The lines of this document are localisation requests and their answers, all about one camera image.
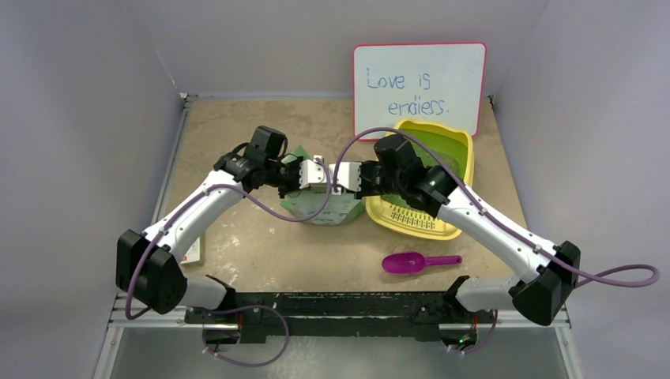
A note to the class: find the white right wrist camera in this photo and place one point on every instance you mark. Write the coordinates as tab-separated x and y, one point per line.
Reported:
347	179

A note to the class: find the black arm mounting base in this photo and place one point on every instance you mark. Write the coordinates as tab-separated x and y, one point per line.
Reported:
425	316

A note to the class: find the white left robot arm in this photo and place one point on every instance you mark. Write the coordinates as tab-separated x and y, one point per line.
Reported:
148	262

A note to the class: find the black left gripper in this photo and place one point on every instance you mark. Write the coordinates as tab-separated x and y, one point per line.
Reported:
295	187

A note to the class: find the yellow sifting litter tray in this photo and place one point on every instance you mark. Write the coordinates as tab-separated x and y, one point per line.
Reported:
410	221

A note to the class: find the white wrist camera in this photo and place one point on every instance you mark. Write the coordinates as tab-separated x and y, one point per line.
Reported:
313	173
347	179

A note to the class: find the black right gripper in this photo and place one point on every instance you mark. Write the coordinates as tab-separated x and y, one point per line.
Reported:
365	181

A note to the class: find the pink framed whiteboard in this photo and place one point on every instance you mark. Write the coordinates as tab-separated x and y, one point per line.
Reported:
435	82

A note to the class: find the small white red card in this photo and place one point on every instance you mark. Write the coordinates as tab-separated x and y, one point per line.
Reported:
195	254

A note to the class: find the green cat litter granules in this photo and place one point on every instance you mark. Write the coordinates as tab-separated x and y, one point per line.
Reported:
428	161

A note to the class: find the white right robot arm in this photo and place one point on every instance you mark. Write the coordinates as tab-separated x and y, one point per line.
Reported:
545	272

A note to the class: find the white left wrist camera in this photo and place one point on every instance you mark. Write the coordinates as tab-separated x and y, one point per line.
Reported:
313	173

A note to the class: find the green cat litter bag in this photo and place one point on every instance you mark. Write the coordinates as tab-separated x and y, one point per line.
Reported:
341	208

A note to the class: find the purple plastic litter scoop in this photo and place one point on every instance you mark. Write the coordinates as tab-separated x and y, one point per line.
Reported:
412	262

